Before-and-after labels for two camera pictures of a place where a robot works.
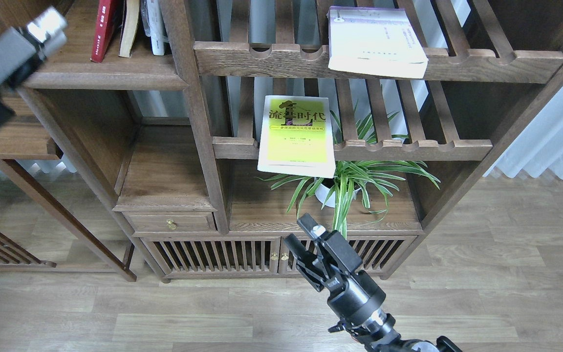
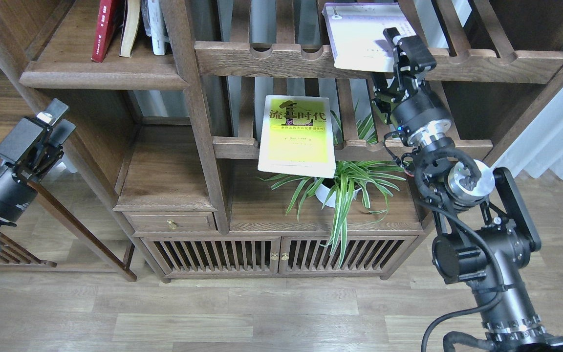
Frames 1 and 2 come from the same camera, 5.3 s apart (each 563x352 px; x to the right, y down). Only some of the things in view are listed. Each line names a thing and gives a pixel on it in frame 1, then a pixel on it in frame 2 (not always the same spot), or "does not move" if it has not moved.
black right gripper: x=352 y=295 to x=404 y=102
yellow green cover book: x=296 y=137 does not move
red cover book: x=106 y=11 does not move
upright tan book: x=130 y=21 does not move
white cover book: x=375 y=40 does not move
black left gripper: x=43 y=36 to x=3 y=193
